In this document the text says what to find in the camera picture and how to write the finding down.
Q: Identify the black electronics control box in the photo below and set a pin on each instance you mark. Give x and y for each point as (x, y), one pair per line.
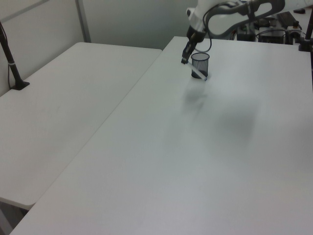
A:
(245, 33)

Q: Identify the black mesh pen cup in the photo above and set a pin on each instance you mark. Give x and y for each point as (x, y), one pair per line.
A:
(201, 62)

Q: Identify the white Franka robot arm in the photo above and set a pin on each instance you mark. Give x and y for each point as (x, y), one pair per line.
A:
(220, 22)

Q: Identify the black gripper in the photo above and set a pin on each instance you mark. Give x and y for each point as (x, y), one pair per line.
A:
(195, 35)

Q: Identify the grey partition frame post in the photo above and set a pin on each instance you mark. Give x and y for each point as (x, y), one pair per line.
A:
(83, 22)

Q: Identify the black camera pole with clamp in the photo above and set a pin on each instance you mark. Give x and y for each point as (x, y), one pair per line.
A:
(306, 36)
(11, 58)

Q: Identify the white side table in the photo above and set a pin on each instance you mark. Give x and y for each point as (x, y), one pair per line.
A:
(61, 110)

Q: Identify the white marker with blue cap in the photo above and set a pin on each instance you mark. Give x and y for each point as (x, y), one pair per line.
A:
(195, 72)

